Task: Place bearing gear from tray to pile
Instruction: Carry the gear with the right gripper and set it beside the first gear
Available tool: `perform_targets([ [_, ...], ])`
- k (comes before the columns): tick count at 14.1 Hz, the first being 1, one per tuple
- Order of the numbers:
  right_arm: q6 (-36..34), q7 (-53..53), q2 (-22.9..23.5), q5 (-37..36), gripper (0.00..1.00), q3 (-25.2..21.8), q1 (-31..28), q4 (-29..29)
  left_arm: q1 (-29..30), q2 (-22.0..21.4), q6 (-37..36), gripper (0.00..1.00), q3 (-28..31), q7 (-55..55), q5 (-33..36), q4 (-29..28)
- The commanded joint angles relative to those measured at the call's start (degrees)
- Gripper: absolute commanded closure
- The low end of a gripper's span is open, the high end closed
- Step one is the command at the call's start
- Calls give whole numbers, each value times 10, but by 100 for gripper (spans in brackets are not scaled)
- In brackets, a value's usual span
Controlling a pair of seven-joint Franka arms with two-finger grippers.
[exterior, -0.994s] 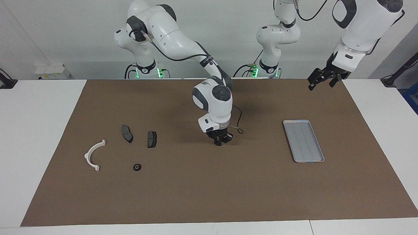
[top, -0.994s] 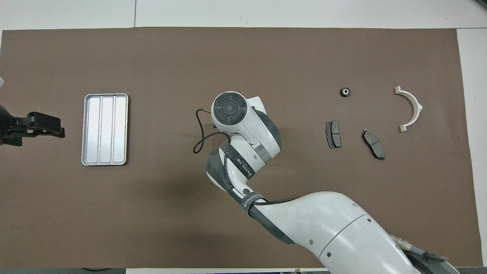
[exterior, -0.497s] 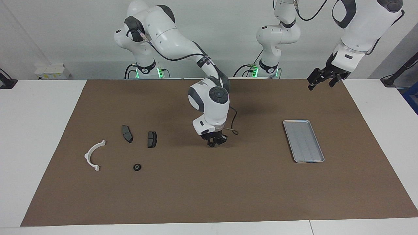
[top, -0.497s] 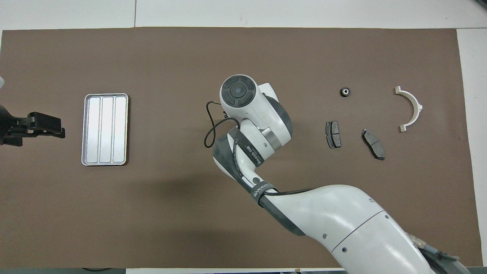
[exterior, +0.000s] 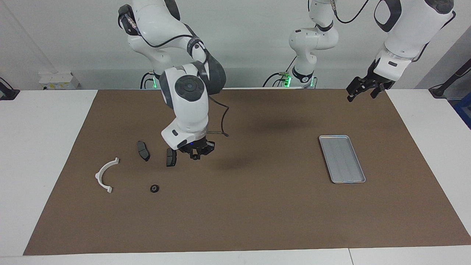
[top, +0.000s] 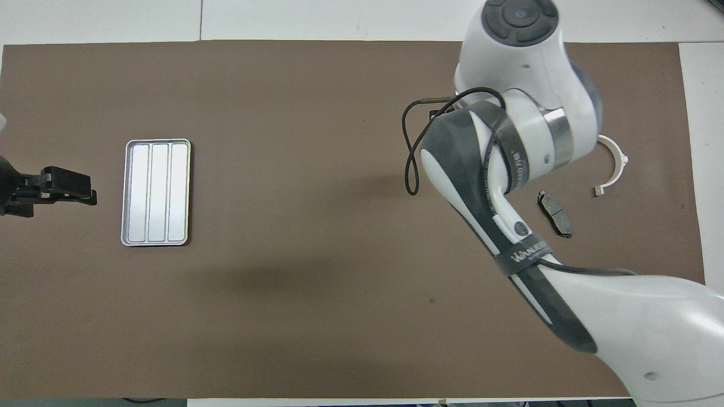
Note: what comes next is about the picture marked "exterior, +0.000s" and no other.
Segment black desk clamp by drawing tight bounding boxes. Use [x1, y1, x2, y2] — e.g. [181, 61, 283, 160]
[0, 77, 20, 100]

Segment silver metal tray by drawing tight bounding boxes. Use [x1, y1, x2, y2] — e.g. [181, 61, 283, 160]
[319, 135, 366, 184]

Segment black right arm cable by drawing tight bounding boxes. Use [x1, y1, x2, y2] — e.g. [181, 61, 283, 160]
[127, 15, 230, 137]

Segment blue crate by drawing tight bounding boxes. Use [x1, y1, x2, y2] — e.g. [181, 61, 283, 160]
[454, 92, 471, 129]

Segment brown table mat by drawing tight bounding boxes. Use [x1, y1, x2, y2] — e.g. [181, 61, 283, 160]
[23, 88, 471, 255]

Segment white semicircular bracket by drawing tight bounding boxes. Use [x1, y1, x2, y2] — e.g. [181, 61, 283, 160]
[95, 158, 120, 194]

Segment white box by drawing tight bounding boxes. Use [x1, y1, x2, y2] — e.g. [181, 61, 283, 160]
[39, 72, 80, 90]

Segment long dark brake pad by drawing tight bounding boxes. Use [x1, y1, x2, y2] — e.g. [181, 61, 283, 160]
[137, 141, 150, 162]

